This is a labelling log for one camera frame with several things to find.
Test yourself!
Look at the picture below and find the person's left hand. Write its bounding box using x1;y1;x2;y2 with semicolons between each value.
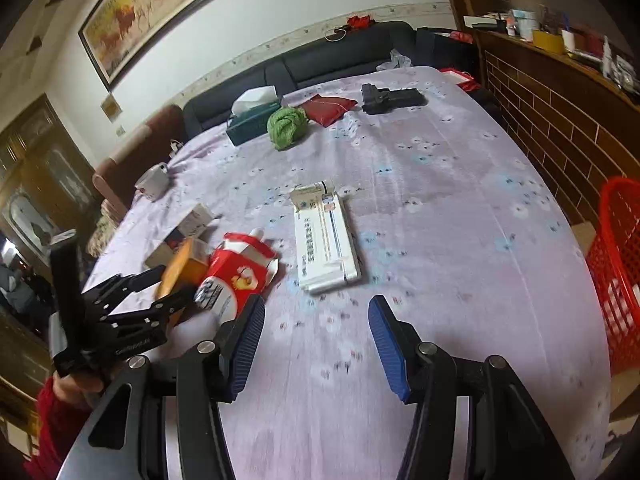
54;372;106;398

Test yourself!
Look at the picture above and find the red plastic basket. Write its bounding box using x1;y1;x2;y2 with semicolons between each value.
585;176;640;376

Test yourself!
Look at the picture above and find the red pouch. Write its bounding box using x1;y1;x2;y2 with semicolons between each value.
300;92;358;127

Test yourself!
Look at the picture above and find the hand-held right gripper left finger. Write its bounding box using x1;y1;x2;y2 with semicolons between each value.
65;294;267;480

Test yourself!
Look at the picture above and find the yellow cardboard box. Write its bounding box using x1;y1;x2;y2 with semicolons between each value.
152;237;211;318

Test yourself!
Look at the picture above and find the red white carton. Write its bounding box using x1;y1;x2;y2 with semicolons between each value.
192;228;280;321

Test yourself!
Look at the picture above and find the pile of cabinet clutter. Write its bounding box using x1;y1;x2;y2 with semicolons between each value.
462;5;640;96

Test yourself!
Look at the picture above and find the clear plastic wrap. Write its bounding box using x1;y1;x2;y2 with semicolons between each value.
376;49;415;72

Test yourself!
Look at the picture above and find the green cloth ball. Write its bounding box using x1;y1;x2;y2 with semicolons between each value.
266;106;309;152

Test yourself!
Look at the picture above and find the long white box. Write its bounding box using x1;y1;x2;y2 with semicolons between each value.
290;180;362;295

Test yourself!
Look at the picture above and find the person's left forearm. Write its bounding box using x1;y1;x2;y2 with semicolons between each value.
22;377;101;480

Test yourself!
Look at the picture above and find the framed painting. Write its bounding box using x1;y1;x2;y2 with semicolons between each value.
77;0;258;92

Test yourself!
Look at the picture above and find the white barcoded carton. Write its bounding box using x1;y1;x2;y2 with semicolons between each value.
145;203;216;268

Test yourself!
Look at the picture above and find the white mug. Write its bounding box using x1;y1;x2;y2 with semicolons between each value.
135;161;170;202

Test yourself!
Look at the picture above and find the wooden glass door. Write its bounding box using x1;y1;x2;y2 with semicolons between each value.
0;92;98;286

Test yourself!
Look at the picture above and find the green tissue box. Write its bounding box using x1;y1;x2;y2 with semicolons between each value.
226;87;283;146

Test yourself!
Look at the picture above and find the purple floral bedsheet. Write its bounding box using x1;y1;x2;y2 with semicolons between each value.
75;65;613;480

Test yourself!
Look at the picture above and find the red flat box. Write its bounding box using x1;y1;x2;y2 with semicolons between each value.
440;66;481;93

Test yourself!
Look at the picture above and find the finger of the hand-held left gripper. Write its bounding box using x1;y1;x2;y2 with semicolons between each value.
100;285;198;328
82;265;167;311

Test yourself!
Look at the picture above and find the wooden cabinet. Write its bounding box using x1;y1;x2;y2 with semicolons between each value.
472;27;640;226

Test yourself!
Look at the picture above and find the yellow wall sign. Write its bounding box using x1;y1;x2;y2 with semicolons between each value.
100;95;123;122

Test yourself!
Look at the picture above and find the floral cloth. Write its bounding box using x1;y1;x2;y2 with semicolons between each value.
86;200;121;261

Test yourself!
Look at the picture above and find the black bag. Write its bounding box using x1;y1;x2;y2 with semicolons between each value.
415;26;478;73

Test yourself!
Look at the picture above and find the black leather sofa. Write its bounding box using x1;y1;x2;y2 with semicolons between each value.
182;21;418;141

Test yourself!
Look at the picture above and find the brown armchair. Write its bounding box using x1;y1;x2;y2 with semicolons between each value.
92;105;187;226

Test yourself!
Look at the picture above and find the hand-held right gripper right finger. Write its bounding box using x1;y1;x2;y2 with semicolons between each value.
367;295;576;480

